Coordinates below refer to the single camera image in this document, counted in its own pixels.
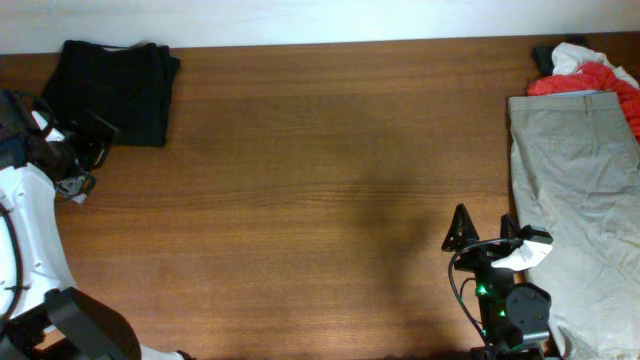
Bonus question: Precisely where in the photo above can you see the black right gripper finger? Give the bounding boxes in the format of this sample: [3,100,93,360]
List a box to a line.
[441,204,480,252]
[500,214,521,245]

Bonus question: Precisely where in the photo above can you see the dark black shorts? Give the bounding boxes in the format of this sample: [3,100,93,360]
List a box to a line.
[42,40,181,147]

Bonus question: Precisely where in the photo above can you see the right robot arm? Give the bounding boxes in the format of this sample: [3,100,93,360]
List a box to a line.
[441,204,553,360]

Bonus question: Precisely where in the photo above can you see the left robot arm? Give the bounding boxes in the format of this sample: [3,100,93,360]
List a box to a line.
[1,90,189,360]

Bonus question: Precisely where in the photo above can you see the beige khaki shorts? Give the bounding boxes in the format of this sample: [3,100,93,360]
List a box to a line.
[508,93,639,359]

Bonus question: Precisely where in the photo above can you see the small black garment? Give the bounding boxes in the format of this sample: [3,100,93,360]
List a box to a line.
[531,35,589,76]

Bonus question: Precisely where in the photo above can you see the red garment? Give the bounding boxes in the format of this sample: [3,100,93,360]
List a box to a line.
[527,62,639,140]

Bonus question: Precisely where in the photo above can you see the white garment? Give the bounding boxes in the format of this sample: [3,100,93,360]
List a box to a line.
[551,42,639,89]

